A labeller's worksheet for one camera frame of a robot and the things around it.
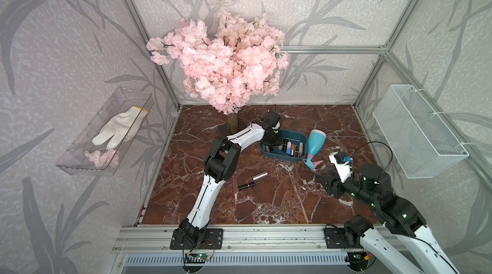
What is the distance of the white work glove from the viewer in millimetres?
642

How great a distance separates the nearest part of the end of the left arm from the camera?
2.58ft

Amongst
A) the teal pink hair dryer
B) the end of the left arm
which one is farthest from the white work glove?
the teal pink hair dryer
